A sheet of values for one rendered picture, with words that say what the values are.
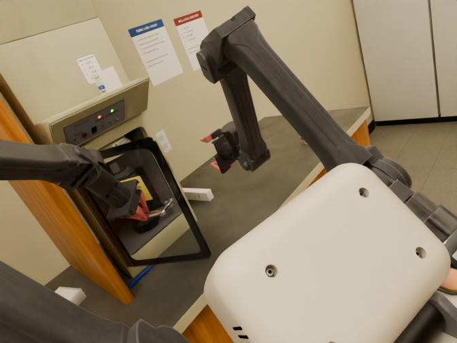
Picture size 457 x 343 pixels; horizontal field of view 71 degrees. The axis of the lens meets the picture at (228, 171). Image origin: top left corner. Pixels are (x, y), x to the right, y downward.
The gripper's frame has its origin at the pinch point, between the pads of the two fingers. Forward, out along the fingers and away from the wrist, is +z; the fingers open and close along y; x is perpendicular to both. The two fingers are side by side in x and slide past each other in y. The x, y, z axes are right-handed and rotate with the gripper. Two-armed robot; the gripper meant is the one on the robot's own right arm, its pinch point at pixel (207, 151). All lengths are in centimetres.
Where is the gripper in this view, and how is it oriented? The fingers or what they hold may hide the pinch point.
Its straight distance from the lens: 112.5
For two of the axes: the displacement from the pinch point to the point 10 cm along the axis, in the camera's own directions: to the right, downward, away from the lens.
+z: -7.0, -0.4, 7.1
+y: -3.5, -8.5, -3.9
